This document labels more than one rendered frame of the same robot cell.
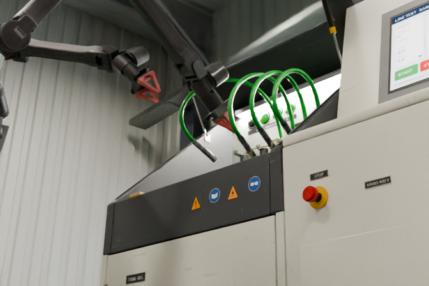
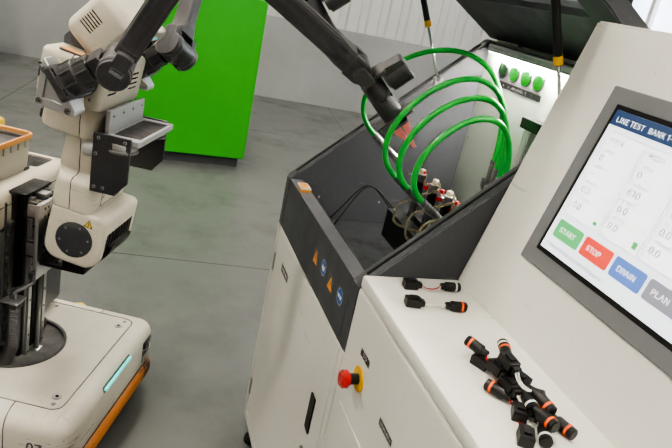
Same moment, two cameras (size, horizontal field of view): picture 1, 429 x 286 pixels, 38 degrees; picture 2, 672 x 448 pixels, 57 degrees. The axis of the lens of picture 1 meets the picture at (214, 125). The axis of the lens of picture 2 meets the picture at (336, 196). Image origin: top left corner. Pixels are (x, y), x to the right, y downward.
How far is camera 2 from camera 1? 1.34 m
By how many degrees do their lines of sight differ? 50
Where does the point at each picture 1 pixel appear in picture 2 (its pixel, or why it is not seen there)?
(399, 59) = (577, 201)
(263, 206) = (337, 328)
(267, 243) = (330, 367)
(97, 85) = not seen: outside the picture
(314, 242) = (346, 414)
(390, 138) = (405, 405)
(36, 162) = not seen: outside the picture
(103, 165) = not seen: outside the picture
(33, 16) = (131, 49)
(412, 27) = (621, 158)
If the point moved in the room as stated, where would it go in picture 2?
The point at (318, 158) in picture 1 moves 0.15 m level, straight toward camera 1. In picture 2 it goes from (370, 340) to (320, 367)
